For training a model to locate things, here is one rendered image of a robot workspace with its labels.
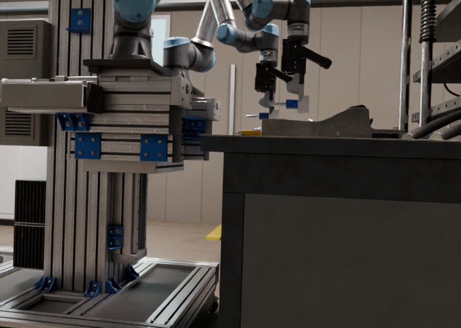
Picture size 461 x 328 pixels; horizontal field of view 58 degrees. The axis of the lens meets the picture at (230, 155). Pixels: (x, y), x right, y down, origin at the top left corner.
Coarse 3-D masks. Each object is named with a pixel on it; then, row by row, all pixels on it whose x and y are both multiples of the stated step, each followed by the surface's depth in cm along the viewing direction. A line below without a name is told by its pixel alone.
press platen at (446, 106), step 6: (444, 102) 202; (450, 102) 193; (456, 102) 185; (432, 108) 221; (438, 108) 211; (444, 108) 202; (450, 108) 193; (456, 108) 187; (414, 114) 257; (432, 114) 220; (438, 114) 212; (414, 120) 257
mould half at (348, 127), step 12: (360, 108) 147; (264, 120) 153; (276, 120) 152; (288, 120) 152; (324, 120) 149; (336, 120) 149; (348, 120) 148; (360, 120) 147; (264, 132) 153; (276, 132) 152; (288, 132) 152; (300, 132) 151; (312, 132) 150; (324, 132) 149; (348, 132) 148; (360, 132) 147; (372, 132) 146; (384, 132) 146; (396, 132) 145
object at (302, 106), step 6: (306, 96) 138; (270, 102) 143; (276, 102) 142; (288, 102) 140; (294, 102) 139; (300, 102) 139; (306, 102) 138; (288, 108) 142; (294, 108) 142; (300, 108) 139; (306, 108) 138
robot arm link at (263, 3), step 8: (256, 0) 136; (264, 0) 134; (272, 0) 135; (280, 0) 136; (288, 0) 136; (256, 8) 136; (264, 8) 135; (272, 8) 135; (280, 8) 136; (288, 8) 136; (256, 16) 143; (264, 16) 137; (272, 16) 138; (280, 16) 138; (264, 24) 146
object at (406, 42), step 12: (408, 0) 265; (408, 12) 265; (408, 24) 265; (408, 36) 265; (408, 48) 265; (408, 60) 265; (408, 72) 265; (408, 84) 265; (408, 96) 265; (408, 108) 266; (408, 120) 266
